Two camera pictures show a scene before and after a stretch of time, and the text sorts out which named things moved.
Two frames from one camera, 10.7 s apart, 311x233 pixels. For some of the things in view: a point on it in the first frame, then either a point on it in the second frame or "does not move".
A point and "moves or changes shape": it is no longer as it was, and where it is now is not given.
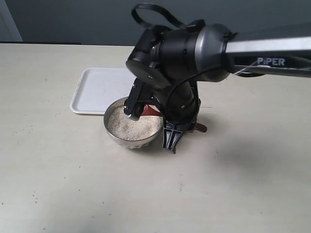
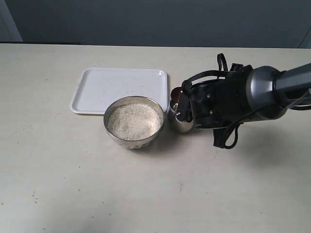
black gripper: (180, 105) -> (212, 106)
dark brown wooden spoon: (150, 110) moves or changes shape
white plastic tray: (97, 88) does not move
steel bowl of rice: (128, 132) does not move
